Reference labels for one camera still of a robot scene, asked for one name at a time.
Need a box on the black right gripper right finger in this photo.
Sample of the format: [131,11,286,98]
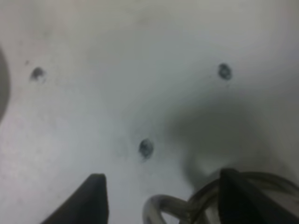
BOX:
[218,169,299,224]

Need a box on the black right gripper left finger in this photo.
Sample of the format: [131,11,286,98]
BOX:
[43,174,109,224]

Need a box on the stainless steel teapot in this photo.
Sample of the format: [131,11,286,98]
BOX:
[142,172,299,224]

